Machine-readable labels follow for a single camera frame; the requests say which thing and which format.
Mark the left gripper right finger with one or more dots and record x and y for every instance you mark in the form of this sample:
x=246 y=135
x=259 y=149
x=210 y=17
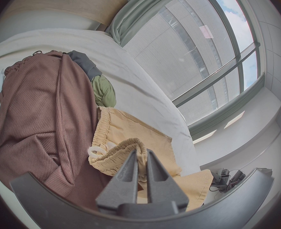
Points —
x=162 y=187

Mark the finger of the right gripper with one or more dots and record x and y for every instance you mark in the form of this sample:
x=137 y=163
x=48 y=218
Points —
x=216 y=176

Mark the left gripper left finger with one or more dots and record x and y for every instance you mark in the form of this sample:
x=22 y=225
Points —
x=123 y=187

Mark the tan shorts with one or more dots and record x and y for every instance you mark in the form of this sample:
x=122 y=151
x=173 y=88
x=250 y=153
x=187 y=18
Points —
x=131 y=130

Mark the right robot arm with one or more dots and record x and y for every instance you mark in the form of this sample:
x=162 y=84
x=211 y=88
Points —
x=237 y=177

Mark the bed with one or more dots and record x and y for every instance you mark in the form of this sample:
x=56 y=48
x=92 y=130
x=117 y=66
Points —
x=142 y=85

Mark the green garment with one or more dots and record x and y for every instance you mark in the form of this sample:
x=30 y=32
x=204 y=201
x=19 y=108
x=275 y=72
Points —
x=104 y=92

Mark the brown shorts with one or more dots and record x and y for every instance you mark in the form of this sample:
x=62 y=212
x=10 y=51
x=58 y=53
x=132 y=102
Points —
x=35 y=104

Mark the window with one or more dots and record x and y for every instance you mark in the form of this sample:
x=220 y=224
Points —
x=178 y=56

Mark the black garment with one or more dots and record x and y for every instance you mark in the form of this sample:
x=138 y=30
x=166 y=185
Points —
x=83 y=61

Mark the grey-green curtain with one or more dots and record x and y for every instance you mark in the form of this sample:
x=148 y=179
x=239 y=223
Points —
x=140 y=13

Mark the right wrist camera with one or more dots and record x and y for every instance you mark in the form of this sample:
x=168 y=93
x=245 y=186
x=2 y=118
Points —
x=225 y=175

